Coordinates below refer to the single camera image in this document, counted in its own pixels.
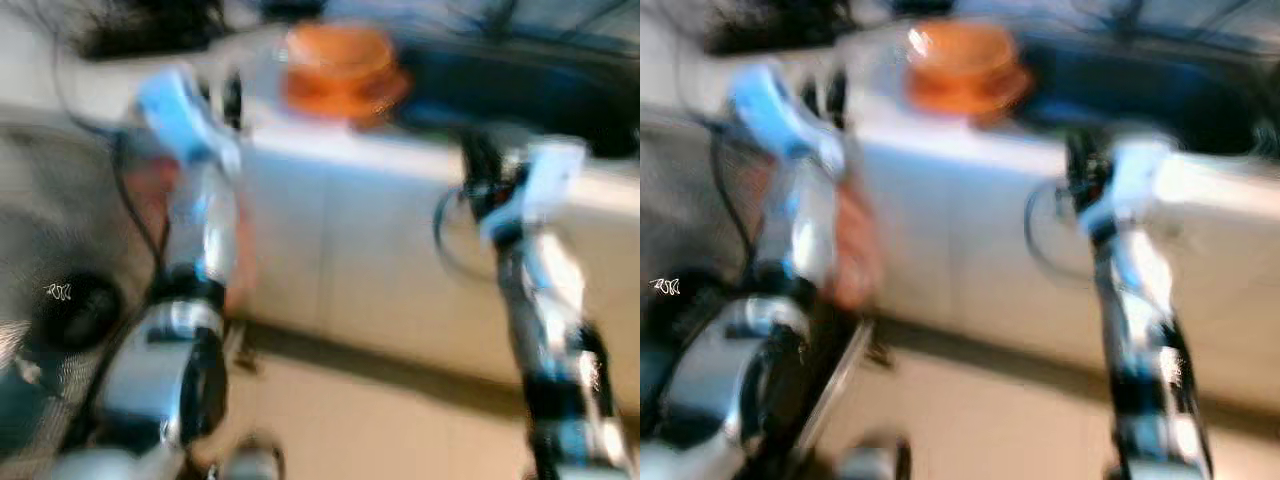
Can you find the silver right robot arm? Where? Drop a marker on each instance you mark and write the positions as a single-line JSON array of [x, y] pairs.
[[550, 300], [1140, 300]]

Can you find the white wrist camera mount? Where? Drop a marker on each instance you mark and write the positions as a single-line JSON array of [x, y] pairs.
[[180, 115], [1135, 180], [775, 110], [545, 180]]

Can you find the stainless steel sink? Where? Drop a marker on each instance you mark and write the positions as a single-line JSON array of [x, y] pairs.
[[1150, 90], [530, 95]]

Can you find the orange plastic plate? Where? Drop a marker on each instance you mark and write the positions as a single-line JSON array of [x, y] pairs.
[[970, 97], [345, 100]]

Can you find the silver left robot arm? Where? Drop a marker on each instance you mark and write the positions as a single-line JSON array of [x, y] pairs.
[[740, 360], [170, 350]]

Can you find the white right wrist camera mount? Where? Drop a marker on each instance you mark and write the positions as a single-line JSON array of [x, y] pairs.
[[545, 180], [1135, 180]]

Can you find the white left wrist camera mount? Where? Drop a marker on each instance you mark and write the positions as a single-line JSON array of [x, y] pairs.
[[180, 115], [775, 110]]

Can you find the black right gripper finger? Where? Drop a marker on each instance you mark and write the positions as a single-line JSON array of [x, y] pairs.
[[493, 155], [1075, 156], [472, 158], [1094, 153]]

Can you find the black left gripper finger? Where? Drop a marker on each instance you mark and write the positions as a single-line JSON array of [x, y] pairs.
[[838, 100], [234, 100], [204, 92], [812, 97]]

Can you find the robot left leg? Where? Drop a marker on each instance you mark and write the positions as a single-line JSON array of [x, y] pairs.
[[250, 460], [875, 458]]

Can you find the white kitchen cabinet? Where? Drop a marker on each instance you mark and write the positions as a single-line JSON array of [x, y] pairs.
[[980, 240], [380, 240]]

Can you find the orange plastic bowl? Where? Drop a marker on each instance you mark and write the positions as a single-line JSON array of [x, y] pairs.
[[340, 55], [960, 50]]

